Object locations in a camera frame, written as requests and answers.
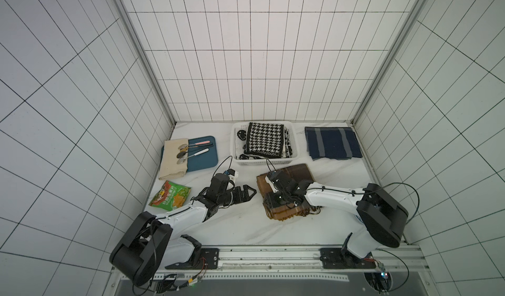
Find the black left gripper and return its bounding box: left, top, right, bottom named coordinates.
left=218, top=185, right=256, bottom=206

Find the brown plaid scarf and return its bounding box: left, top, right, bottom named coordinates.
left=256, top=164, right=314, bottom=220

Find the black white houndstooth scarf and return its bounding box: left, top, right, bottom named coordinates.
left=245, top=122, right=285, bottom=159

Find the navy striped scarf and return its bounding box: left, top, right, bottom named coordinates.
left=305, top=127, right=362, bottom=160

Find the smiley face knit scarf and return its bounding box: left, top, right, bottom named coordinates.
left=235, top=122, right=294, bottom=160

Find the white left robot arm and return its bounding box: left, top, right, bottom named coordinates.
left=109, top=169, right=257, bottom=288

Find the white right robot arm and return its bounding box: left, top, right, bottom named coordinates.
left=264, top=170, right=408, bottom=269

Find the white plastic basket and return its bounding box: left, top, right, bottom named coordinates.
left=230, top=121, right=299, bottom=165

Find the teal plastic tray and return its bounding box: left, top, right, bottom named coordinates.
left=160, top=136, right=219, bottom=173

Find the green snack packet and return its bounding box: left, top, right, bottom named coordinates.
left=149, top=181, right=191, bottom=211

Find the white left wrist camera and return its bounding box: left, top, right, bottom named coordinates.
left=224, top=168, right=239, bottom=181

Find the metal base rail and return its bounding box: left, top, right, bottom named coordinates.
left=165, top=245, right=427, bottom=283

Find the white handled spoon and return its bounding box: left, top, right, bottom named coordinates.
left=177, top=148, right=210, bottom=164

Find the green handled spoon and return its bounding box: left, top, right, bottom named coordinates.
left=176, top=143, right=213, bottom=159

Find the pink handled spoon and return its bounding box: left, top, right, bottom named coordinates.
left=179, top=140, right=211, bottom=151

